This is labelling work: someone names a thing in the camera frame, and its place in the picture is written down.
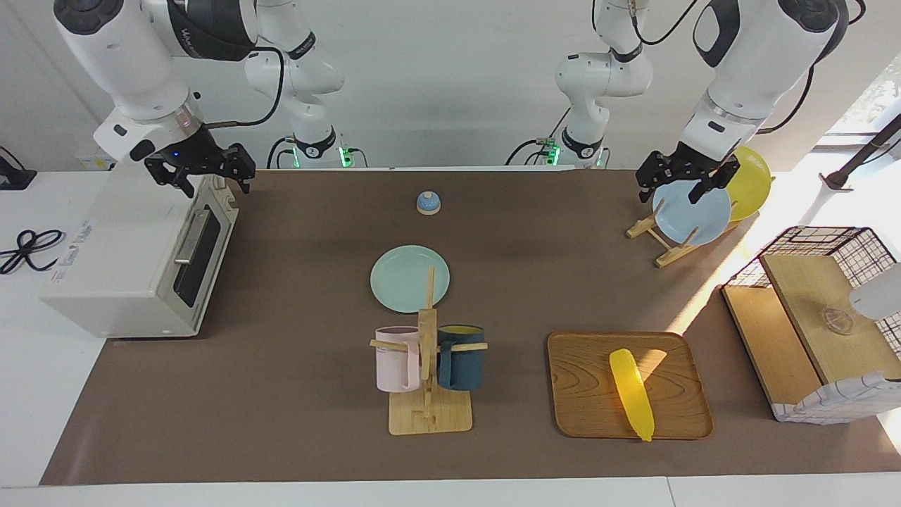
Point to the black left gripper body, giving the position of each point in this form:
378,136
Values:
693,165

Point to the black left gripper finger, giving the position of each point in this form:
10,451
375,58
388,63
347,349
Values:
651,172
721,172

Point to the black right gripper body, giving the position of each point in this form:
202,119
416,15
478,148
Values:
197,151

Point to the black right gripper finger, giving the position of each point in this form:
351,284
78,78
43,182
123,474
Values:
167,172
241,162

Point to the white toaster oven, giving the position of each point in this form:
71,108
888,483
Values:
105,267

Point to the mint green plate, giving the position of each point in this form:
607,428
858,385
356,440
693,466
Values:
401,282

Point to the yellow corn cob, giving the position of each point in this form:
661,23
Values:
630,387

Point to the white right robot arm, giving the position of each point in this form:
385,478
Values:
120,49

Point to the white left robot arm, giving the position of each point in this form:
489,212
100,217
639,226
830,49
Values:
753,56

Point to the yellow plate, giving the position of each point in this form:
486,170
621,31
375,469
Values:
750,186

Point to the light blue plate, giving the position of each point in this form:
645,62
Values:
693,218

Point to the wooden plate rack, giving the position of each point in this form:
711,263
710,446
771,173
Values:
669,257

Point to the black clamp object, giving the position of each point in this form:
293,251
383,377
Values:
10,179

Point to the small clear glass object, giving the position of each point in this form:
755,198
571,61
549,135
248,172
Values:
838,322

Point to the white cylindrical object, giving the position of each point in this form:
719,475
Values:
880,296

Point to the brown wooden tray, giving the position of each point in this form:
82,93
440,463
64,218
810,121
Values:
584,394

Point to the brown table mat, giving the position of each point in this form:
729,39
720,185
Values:
281,408

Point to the pink mug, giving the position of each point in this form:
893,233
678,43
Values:
394,366

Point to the dark blue mug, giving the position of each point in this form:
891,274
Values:
461,370

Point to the wooden mug rack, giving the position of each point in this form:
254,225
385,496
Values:
429,415

